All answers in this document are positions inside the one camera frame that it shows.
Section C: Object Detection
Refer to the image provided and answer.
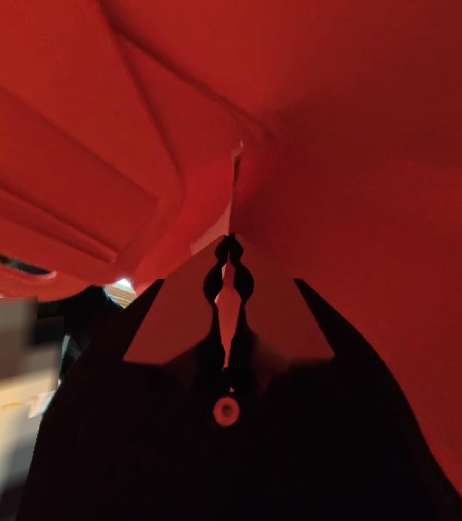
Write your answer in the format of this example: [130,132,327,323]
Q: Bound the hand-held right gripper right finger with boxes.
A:
[229,233,336,368]

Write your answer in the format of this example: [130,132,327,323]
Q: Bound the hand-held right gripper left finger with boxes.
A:
[123,235,229,366]

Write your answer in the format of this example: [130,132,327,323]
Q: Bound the red plastic bin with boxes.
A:
[0,0,462,521]

